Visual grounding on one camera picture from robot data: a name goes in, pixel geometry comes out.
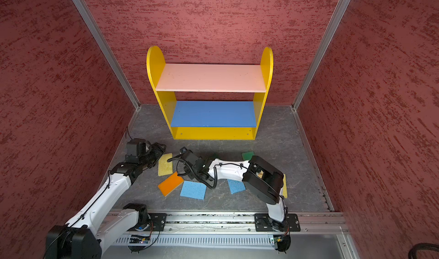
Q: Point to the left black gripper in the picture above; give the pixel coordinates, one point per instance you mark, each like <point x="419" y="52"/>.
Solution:
<point x="159" y="150"/>

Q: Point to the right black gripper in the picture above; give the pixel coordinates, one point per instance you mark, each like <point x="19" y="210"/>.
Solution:
<point x="187" y="168"/>

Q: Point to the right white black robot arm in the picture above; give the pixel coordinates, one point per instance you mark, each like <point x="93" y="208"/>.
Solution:
<point x="261" y="178"/>

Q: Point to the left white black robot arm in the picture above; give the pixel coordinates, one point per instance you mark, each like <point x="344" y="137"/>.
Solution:
<point x="85" y="236"/>

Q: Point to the yellow sponge near left arm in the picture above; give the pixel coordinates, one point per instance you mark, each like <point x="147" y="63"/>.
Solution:
<point x="164" y="166"/>

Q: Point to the yellow sponge near right arm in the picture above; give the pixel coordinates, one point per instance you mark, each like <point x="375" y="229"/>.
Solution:
<point x="284" y="188"/>

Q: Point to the yellow shelf with coloured boards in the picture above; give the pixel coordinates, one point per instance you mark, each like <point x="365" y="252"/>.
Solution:
<point x="210" y="120"/>

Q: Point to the light blue sponge left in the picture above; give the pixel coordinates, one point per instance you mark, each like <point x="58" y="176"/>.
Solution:
<point x="195" y="190"/>

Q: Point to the light blue sponge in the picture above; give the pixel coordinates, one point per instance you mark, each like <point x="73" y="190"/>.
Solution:
<point x="195" y="190"/>
<point x="236" y="186"/>

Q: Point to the orange sponge on table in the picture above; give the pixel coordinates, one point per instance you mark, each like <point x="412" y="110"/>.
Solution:
<point x="170" y="184"/>

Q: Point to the light blue sponge right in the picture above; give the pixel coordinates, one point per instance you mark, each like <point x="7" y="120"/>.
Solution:
<point x="236" y="186"/>

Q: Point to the bright green sponge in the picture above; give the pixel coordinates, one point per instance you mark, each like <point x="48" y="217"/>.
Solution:
<point x="246" y="156"/>

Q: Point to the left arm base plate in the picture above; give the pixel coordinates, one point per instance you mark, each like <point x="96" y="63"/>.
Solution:
<point x="148" y="222"/>

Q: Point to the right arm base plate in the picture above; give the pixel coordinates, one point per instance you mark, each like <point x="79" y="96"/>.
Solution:
<point x="264" y="223"/>

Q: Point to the aluminium mounting rail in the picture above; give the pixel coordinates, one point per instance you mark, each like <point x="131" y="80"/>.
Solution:
<point x="236" y="222"/>

